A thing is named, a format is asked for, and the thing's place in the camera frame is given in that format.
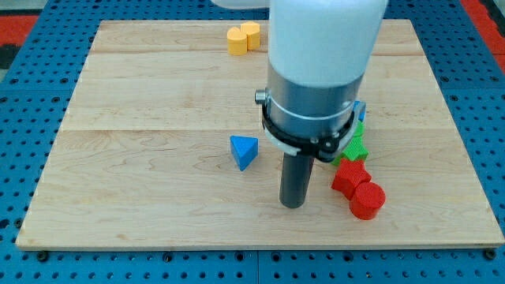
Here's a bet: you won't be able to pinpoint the green block behind arm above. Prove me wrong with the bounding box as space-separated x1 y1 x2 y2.
353 121 365 137

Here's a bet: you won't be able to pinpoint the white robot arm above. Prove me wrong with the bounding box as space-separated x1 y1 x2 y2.
213 0 388 138

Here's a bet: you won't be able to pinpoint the blue block behind arm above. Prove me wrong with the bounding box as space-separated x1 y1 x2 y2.
353 100 366 122

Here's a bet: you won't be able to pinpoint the red star block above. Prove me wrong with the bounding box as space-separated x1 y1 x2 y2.
331 159 372 200

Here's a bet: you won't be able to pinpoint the green star block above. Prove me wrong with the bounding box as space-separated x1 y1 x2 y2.
331 136 369 166

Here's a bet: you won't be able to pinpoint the blue triangular prism block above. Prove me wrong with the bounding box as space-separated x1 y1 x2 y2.
230 136 259 171

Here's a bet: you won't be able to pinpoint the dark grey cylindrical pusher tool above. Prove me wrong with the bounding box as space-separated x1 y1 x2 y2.
279 154 314 208

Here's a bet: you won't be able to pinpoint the wooden board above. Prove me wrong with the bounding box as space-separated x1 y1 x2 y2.
16 20 504 251

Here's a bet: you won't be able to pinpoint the red cylinder block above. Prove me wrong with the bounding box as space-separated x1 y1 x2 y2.
350 182 386 220

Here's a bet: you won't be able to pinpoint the black clamp ring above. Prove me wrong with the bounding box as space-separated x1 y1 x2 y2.
254 89 356 163

